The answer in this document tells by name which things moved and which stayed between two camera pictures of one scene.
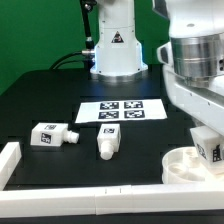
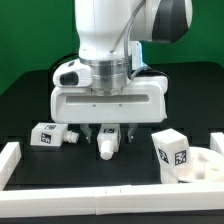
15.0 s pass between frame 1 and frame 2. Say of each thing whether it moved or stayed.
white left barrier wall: stayed
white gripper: moved
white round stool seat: stayed
